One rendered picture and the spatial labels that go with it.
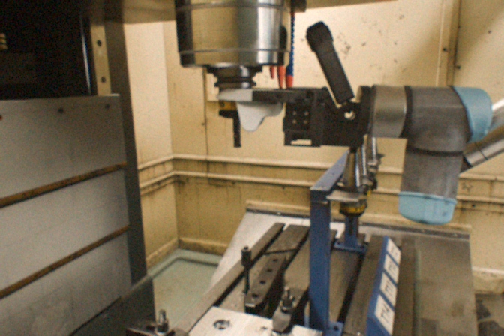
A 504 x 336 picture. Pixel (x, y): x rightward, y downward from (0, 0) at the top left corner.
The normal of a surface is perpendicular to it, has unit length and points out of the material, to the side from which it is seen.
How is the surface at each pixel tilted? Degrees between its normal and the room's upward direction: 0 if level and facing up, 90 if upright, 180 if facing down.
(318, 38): 92
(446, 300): 24
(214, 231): 90
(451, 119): 91
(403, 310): 0
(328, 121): 90
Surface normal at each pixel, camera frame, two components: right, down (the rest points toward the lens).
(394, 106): -0.11, -0.04
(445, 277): -0.18, -0.80
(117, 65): 0.92, 0.07
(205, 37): -0.36, 0.22
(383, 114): -0.13, 0.27
